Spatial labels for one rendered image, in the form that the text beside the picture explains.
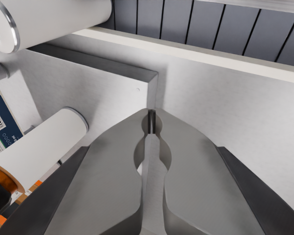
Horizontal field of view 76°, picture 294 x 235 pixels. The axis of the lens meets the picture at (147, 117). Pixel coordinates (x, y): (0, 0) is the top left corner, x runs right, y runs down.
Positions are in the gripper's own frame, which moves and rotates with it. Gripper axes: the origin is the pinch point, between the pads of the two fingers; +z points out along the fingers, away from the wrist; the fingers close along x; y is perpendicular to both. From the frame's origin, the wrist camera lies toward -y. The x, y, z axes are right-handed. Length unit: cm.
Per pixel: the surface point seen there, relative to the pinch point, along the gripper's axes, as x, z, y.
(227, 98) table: 13.7, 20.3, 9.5
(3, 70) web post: -38, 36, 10
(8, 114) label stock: -39, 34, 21
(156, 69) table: 1.2, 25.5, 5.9
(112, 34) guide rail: -5.3, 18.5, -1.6
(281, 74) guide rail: 14.4, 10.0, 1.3
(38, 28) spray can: -10.9, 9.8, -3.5
